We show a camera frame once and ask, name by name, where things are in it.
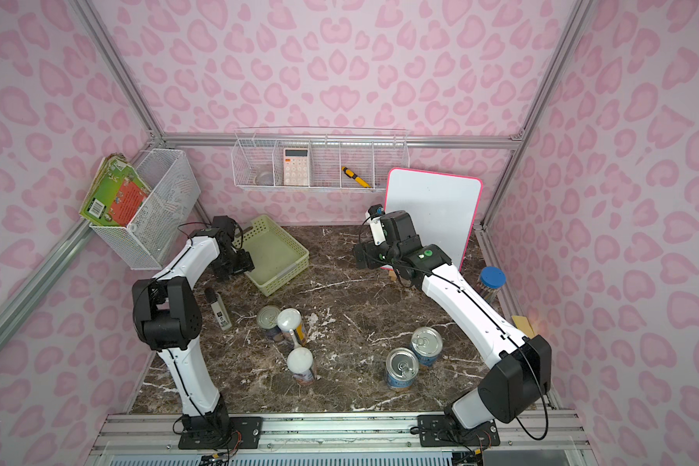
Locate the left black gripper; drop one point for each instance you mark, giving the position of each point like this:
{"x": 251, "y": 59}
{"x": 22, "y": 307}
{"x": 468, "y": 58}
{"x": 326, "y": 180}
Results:
{"x": 239, "y": 259}

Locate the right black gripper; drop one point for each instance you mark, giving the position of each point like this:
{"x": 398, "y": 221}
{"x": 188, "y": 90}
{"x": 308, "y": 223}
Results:
{"x": 367, "y": 253}

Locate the beige black stapler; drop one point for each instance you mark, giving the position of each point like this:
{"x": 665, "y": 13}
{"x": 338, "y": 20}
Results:
{"x": 217, "y": 305}

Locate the green perforated plastic basket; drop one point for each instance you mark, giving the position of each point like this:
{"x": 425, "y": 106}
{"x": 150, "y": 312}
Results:
{"x": 278, "y": 258}

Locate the dark tomato can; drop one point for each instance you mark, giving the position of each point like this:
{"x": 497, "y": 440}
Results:
{"x": 267, "y": 320}

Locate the yellow white-lid can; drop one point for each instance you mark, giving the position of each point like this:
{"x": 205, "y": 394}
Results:
{"x": 290, "y": 322}

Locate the blue tin can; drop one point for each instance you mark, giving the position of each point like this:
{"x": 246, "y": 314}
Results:
{"x": 402, "y": 367}
{"x": 426, "y": 344}

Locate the red white-lid can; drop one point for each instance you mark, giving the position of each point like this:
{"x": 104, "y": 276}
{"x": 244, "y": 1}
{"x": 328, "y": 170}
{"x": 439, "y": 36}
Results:
{"x": 301, "y": 364}

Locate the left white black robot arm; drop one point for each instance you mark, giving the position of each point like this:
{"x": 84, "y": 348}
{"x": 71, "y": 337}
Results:
{"x": 167, "y": 318}

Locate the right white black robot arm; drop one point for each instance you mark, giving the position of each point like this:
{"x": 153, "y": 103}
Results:
{"x": 519, "y": 366}

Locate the pink framed whiteboard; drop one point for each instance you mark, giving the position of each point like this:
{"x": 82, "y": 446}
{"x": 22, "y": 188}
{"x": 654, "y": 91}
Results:
{"x": 443, "y": 207}

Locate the yellow black utility knife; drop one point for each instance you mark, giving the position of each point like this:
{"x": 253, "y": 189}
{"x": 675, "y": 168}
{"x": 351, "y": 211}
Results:
{"x": 352, "y": 175}

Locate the clear tape roll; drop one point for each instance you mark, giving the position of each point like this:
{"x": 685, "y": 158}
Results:
{"x": 265, "y": 178}

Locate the blue lid pencil jar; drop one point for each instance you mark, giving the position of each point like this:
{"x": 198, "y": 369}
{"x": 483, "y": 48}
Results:
{"x": 489, "y": 283}

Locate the pink calculator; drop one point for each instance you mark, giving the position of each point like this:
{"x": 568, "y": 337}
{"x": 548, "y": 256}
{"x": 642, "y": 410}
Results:
{"x": 296, "y": 167}

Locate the green red booklet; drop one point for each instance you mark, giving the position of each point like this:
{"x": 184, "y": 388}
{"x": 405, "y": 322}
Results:
{"x": 116, "y": 194}

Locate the yellow sticky note pad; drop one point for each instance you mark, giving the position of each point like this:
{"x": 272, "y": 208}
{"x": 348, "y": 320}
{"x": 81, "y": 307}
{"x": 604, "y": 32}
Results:
{"x": 523, "y": 324}

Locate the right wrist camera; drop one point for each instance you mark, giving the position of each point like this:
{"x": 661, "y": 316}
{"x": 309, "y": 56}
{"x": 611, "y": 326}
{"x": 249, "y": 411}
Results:
{"x": 373, "y": 218}

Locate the white mesh wall basket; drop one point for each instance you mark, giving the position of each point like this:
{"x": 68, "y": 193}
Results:
{"x": 146, "y": 243}

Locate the white wire wall shelf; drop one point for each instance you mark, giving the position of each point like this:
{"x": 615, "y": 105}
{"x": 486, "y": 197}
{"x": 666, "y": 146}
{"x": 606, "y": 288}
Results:
{"x": 372, "y": 156}

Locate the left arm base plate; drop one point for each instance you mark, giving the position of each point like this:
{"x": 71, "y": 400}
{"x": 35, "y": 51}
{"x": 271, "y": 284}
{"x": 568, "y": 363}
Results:
{"x": 237, "y": 433}

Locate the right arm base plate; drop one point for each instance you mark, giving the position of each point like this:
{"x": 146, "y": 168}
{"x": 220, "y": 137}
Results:
{"x": 438, "y": 431}

